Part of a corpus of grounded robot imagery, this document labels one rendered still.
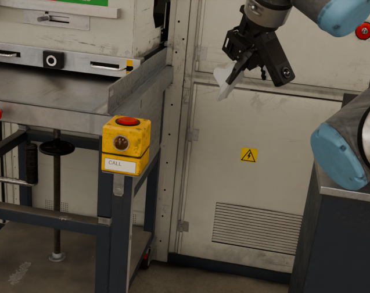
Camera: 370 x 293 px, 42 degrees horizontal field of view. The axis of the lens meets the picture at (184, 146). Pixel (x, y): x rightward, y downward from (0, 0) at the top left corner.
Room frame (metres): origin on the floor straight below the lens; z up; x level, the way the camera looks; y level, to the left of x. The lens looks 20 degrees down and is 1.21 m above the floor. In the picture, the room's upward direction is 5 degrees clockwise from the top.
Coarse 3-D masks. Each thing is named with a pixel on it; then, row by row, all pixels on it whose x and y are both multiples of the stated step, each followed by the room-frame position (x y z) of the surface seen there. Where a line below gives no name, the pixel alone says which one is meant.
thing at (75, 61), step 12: (0, 48) 1.51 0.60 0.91; (12, 48) 1.51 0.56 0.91; (24, 48) 1.50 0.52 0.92; (36, 48) 1.50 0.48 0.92; (48, 48) 1.49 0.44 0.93; (0, 60) 1.51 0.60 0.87; (12, 60) 1.51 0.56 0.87; (24, 60) 1.50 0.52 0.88; (36, 60) 1.50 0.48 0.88; (72, 60) 1.48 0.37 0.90; (84, 60) 1.47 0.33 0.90; (96, 60) 1.47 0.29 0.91; (108, 60) 1.46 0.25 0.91; (132, 60) 1.45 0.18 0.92; (84, 72) 1.47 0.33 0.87; (96, 72) 1.47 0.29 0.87; (108, 72) 1.46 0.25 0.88
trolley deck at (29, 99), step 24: (0, 72) 1.46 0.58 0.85; (24, 72) 1.49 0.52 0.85; (48, 72) 1.52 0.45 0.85; (72, 72) 1.55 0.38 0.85; (168, 72) 1.70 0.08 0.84; (0, 96) 1.20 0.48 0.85; (24, 96) 1.22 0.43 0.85; (48, 96) 1.25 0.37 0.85; (72, 96) 1.27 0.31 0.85; (96, 96) 1.29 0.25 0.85; (144, 96) 1.36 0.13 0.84; (0, 120) 1.17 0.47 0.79; (24, 120) 1.16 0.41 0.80; (48, 120) 1.15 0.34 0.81; (72, 120) 1.14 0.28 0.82; (96, 120) 1.13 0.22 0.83
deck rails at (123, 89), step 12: (156, 60) 1.64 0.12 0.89; (132, 72) 1.34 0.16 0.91; (144, 72) 1.48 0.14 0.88; (156, 72) 1.65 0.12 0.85; (120, 84) 1.23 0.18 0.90; (132, 84) 1.35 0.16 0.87; (144, 84) 1.47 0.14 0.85; (108, 96) 1.13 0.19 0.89; (120, 96) 1.23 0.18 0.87; (108, 108) 1.13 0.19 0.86
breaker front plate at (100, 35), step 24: (48, 0) 1.50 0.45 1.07; (120, 0) 1.47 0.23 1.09; (0, 24) 1.53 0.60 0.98; (24, 24) 1.51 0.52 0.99; (48, 24) 1.50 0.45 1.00; (72, 24) 1.49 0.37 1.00; (96, 24) 1.48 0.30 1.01; (120, 24) 1.47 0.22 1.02; (72, 48) 1.49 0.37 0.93; (96, 48) 1.48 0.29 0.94; (120, 48) 1.47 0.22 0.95
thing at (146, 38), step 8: (136, 0) 1.47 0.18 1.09; (144, 0) 1.56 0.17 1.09; (152, 0) 1.66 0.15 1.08; (136, 8) 1.47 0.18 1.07; (144, 8) 1.56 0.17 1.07; (152, 8) 1.67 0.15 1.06; (136, 16) 1.48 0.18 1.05; (144, 16) 1.57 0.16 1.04; (152, 16) 1.68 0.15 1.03; (136, 24) 1.48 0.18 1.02; (144, 24) 1.57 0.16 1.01; (152, 24) 1.69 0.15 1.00; (136, 32) 1.49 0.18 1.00; (144, 32) 1.58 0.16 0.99; (152, 32) 1.69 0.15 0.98; (136, 40) 1.49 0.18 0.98; (144, 40) 1.59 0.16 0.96; (152, 40) 1.70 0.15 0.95; (136, 48) 1.49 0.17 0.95; (144, 48) 1.59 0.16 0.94; (152, 48) 1.71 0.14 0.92
